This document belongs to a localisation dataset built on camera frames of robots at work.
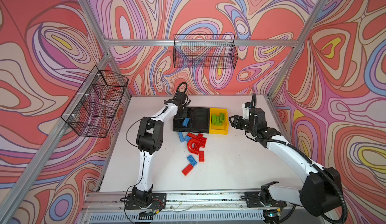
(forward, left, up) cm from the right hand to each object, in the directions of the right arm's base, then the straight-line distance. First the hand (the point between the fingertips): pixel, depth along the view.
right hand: (233, 122), depth 84 cm
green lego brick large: (+10, +8, -11) cm, 17 cm away
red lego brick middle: (-13, +19, -15) cm, 27 cm away
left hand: (+16, +29, -11) cm, 35 cm away
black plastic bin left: (+11, +34, -14) cm, 39 cm away
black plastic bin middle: (+10, +19, -10) cm, 23 cm away
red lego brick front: (-21, +27, -15) cm, 37 cm away
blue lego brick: (-15, +25, -16) cm, 33 cm away
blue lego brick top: (-1, +31, -14) cm, 34 cm away
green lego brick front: (+12, +3, -12) cm, 17 cm away
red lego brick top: (-3, +18, -14) cm, 23 cm away
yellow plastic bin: (+4, +7, -13) cm, 15 cm away
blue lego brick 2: (+11, +28, -13) cm, 33 cm away
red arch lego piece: (-9, +22, -14) cm, 28 cm away
